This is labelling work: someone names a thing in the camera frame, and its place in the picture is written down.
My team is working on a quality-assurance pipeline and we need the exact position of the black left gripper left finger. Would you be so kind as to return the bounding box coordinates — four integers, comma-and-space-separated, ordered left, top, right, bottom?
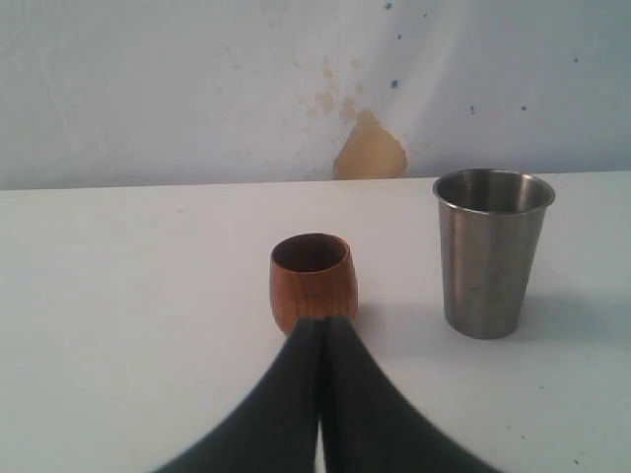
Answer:
159, 318, 324, 473

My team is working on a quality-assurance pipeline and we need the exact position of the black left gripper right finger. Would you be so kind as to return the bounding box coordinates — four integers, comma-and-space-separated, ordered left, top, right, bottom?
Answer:
317, 316, 496, 472

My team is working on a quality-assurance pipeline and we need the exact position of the steel metal cup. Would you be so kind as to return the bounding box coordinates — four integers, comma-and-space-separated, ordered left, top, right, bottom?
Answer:
433, 169, 555, 339

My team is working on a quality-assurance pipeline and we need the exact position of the round wooden cup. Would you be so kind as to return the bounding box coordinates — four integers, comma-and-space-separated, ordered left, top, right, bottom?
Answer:
269, 233, 359, 335

